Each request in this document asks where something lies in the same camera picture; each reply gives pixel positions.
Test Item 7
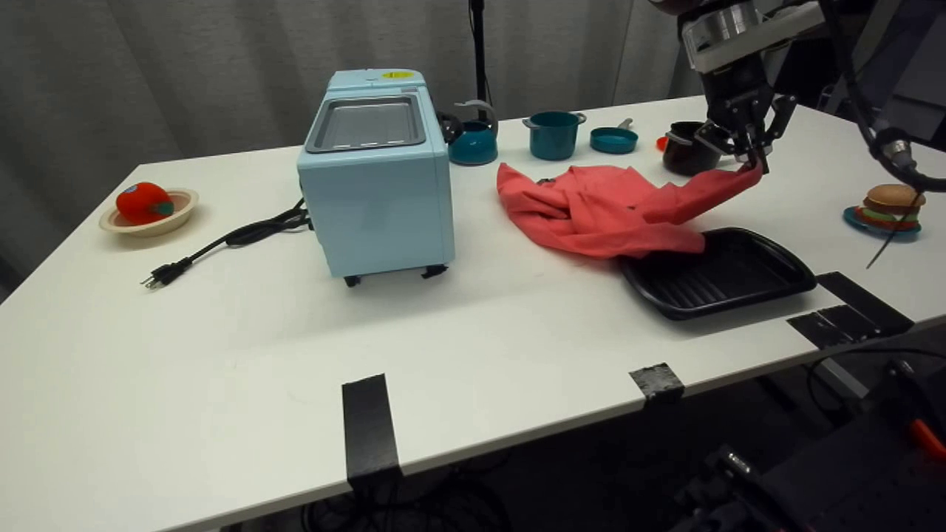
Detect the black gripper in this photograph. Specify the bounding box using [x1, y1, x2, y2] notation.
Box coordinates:
[700, 49, 797, 178]

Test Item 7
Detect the red cloth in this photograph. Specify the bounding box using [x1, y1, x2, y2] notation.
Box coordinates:
[493, 160, 768, 262]

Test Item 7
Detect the black pot with red knob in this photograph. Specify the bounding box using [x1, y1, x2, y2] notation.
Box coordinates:
[654, 119, 740, 181]

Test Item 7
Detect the teal small plate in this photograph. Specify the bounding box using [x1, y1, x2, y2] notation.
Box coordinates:
[843, 203, 926, 243]

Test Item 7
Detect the toy burger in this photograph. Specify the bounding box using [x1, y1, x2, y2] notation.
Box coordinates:
[853, 181, 929, 235]

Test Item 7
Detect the black ridged grill tray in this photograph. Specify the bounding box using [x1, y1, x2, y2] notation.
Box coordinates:
[617, 225, 822, 322]

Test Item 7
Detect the teal toy frying pan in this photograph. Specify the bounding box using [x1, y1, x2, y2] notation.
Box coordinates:
[589, 119, 641, 155]

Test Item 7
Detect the teal toy pot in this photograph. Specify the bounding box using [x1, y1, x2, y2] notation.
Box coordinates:
[521, 110, 589, 163]

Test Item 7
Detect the small black tape piece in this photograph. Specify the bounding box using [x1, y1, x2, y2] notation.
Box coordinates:
[627, 359, 686, 402]

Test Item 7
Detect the teal toy kettle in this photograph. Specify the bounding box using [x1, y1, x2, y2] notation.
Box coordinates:
[438, 98, 503, 169]

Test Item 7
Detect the light blue toaster oven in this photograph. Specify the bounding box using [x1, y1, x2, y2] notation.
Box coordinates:
[295, 64, 459, 288]

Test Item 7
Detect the long black tape strip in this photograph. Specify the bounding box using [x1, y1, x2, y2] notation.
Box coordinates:
[339, 373, 406, 482]

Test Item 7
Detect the beige shallow bowl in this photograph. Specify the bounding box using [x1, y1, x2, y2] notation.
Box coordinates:
[97, 186, 202, 240]

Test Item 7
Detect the red toy tomato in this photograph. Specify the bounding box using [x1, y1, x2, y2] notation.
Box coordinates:
[113, 181, 176, 228]

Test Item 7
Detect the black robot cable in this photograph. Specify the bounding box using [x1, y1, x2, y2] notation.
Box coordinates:
[815, 0, 946, 272]

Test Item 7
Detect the black camera stand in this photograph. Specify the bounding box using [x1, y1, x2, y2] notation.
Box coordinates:
[468, 0, 493, 104]

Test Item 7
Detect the orange handled tool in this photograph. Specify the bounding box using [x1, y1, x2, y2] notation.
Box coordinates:
[908, 416, 946, 466]

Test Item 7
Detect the black oven power cord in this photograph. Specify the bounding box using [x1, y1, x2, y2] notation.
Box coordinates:
[141, 197, 315, 288]

